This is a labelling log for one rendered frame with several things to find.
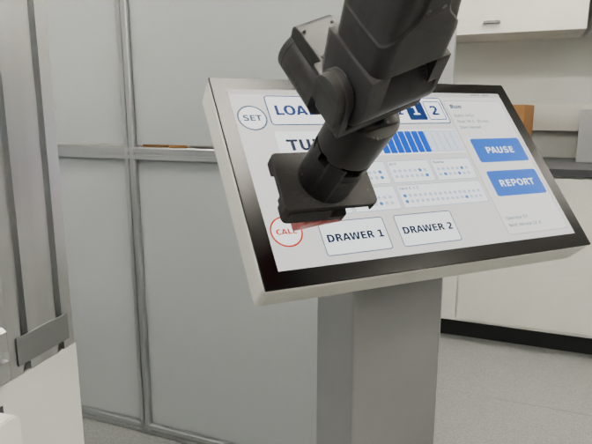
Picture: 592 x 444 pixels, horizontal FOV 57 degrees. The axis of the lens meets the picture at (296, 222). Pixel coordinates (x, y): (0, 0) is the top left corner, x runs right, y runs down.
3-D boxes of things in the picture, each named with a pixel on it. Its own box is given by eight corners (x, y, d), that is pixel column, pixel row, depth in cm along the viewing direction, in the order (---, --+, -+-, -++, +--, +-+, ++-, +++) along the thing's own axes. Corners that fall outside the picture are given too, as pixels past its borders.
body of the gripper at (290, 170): (264, 163, 55) (286, 117, 49) (351, 159, 59) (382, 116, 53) (280, 219, 53) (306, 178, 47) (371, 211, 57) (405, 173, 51)
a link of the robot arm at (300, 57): (343, 99, 38) (443, 59, 40) (265, -18, 41) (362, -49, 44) (317, 180, 49) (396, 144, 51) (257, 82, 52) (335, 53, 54)
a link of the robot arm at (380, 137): (366, 137, 43) (418, 122, 46) (323, 72, 45) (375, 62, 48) (333, 184, 49) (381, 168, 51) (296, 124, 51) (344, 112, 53)
